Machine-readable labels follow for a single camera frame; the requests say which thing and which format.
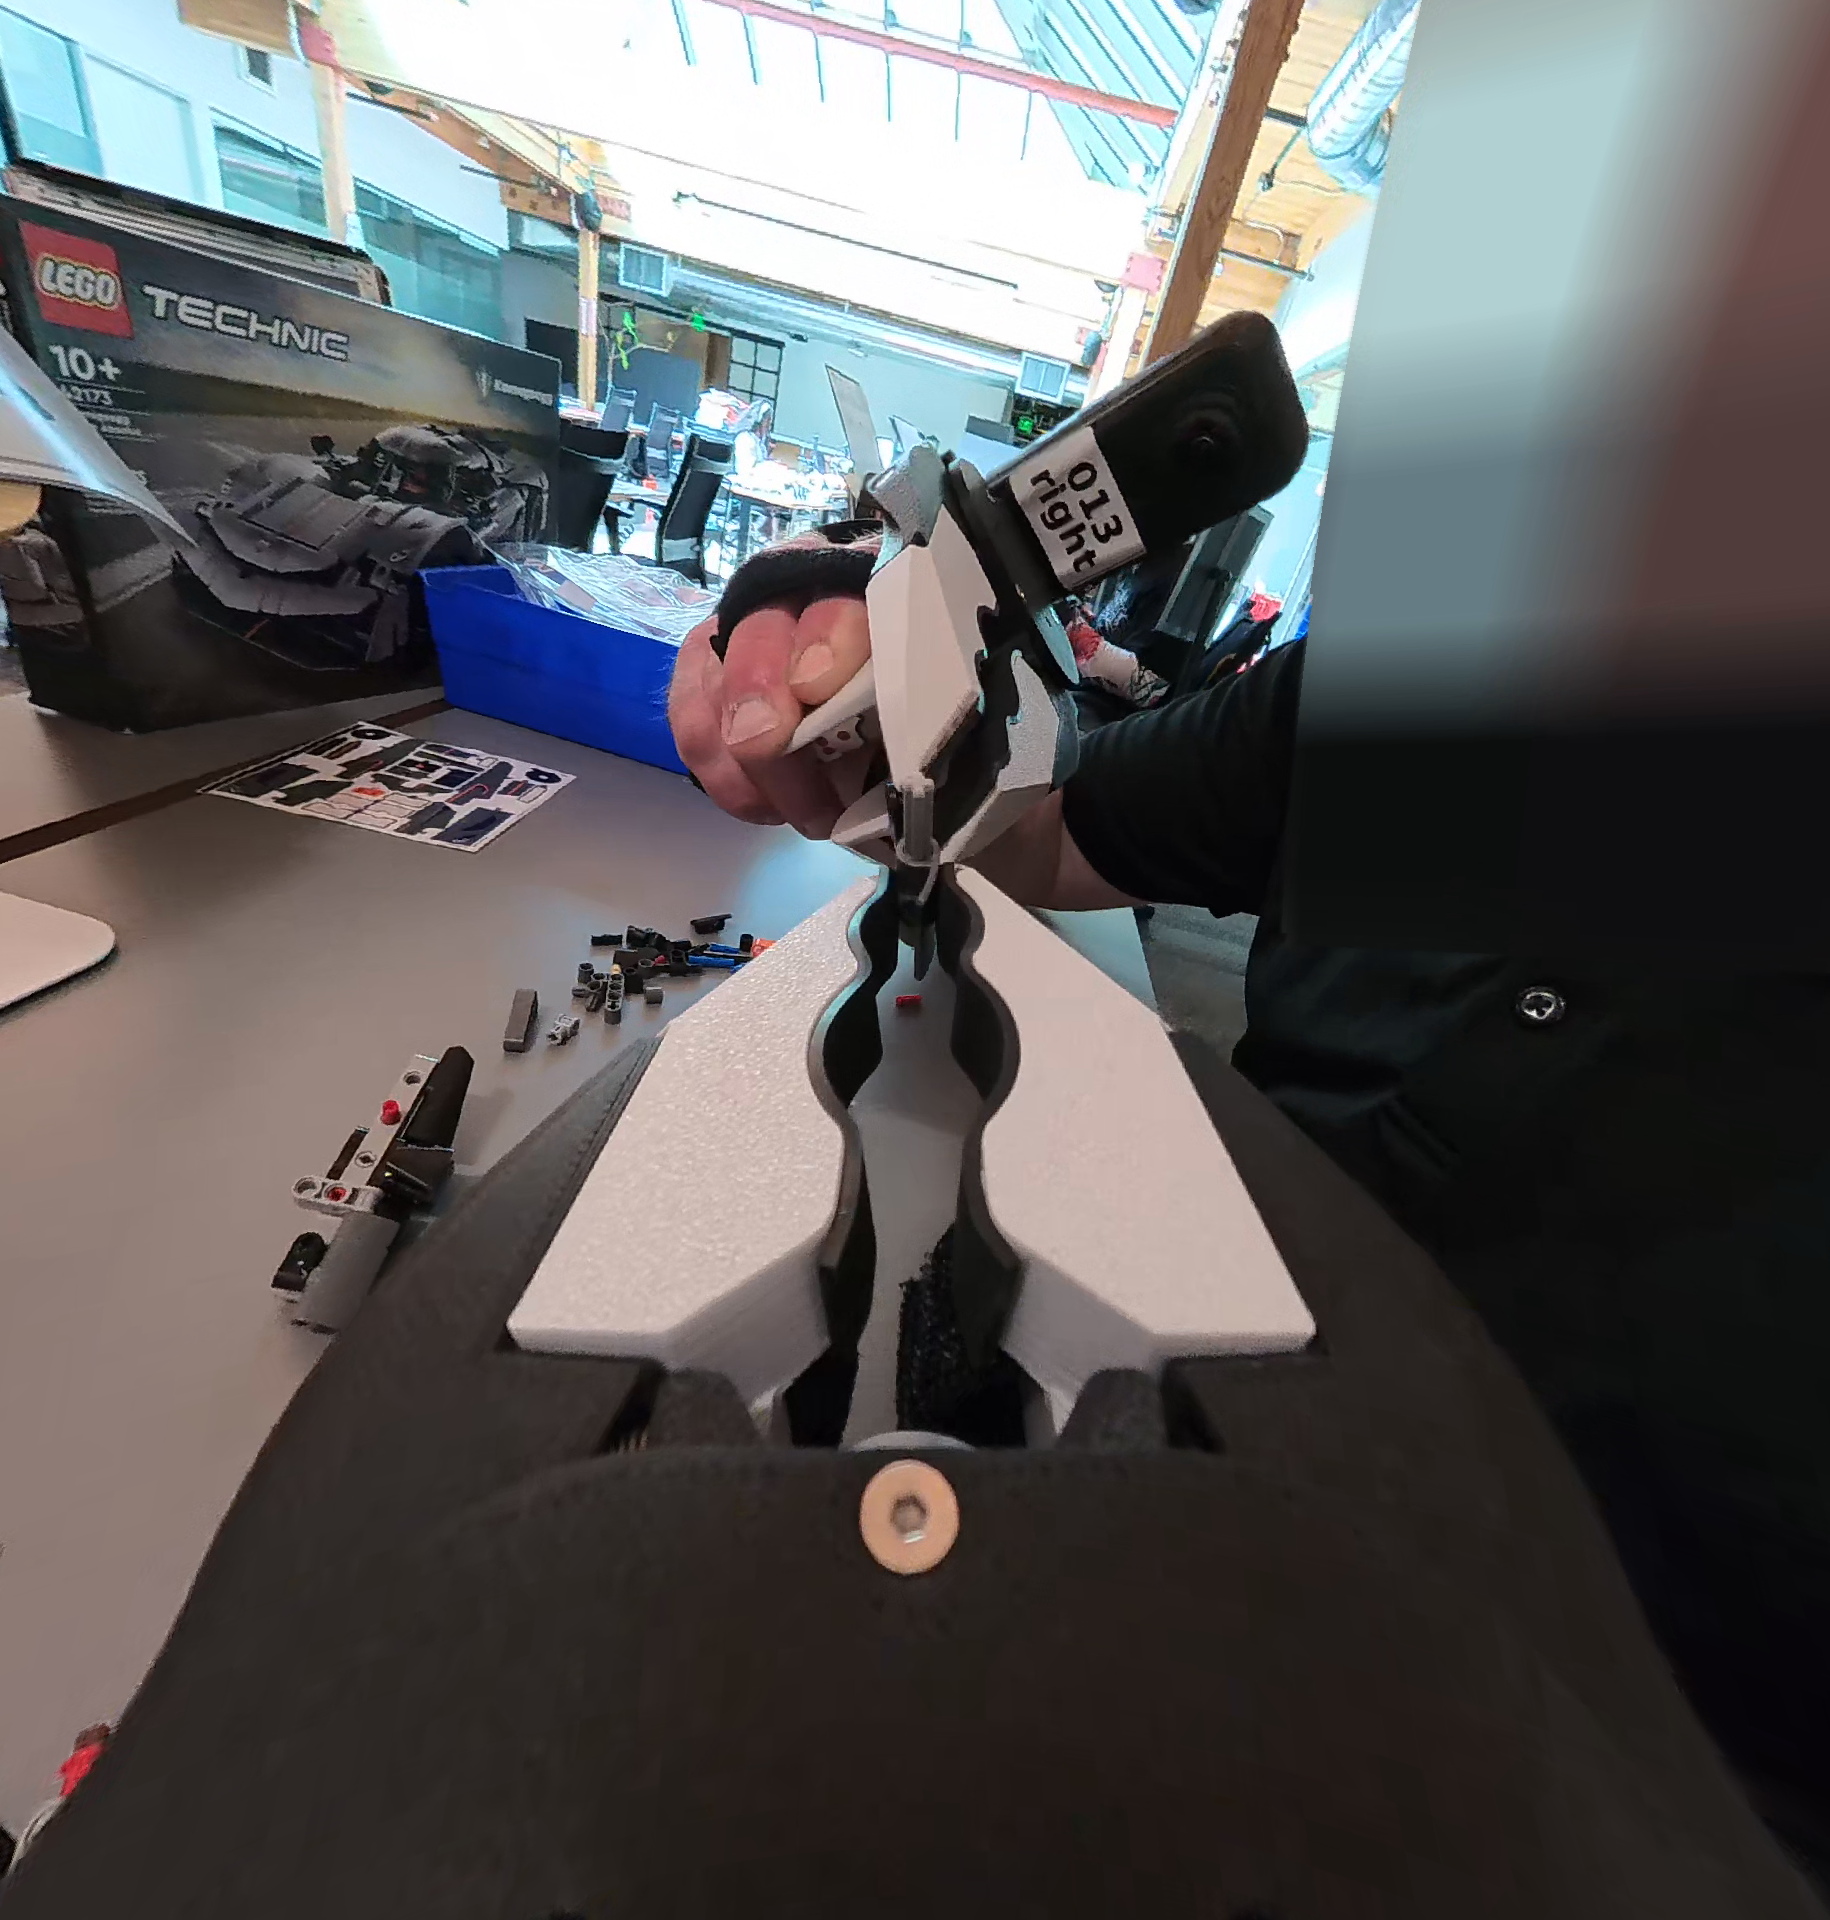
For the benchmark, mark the grey axle connector lego assembly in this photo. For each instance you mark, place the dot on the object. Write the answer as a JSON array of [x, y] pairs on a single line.
[[915, 825]]

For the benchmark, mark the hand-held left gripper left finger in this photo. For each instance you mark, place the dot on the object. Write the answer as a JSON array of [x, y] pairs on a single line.
[[690, 1186]]

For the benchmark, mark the white stand base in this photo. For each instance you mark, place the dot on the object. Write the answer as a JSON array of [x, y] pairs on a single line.
[[17, 946]]

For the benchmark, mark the red ceiling pipe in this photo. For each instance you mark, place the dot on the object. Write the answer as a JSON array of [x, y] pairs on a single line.
[[977, 60]]

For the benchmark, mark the person's right hand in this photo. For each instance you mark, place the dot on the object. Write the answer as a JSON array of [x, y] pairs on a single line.
[[752, 750]]

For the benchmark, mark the black white sticker sheet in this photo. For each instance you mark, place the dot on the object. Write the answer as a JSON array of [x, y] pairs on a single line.
[[392, 788]]

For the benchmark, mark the black lego set box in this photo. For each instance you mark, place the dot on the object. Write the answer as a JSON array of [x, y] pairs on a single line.
[[287, 496]]

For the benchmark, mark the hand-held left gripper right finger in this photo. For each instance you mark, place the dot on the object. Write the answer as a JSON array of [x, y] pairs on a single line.
[[1142, 1186]]

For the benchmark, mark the white instruction booklet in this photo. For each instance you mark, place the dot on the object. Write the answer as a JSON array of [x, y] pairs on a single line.
[[32, 421]]

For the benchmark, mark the blue plastic bin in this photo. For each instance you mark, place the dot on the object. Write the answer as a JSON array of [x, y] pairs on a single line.
[[555, 676]]

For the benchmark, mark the silver ventilation duct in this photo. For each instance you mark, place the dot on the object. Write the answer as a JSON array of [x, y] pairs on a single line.
[[1367, 76]]

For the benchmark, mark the pile of small lego pieces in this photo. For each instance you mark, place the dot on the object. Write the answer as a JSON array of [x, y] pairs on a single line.
[[660, 952]]

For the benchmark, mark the clear plastic bags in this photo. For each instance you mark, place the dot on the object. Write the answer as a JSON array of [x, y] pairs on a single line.
[[615, 586]]

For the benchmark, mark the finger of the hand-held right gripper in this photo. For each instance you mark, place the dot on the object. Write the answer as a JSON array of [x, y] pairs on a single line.
[[922, 661], [1027, 750]]

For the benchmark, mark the black grey lego wing assembly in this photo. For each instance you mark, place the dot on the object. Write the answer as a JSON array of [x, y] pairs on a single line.
[[375, 1200]]

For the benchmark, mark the person's right forearm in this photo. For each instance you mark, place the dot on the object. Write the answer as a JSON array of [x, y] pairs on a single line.
[[1080, 870]]

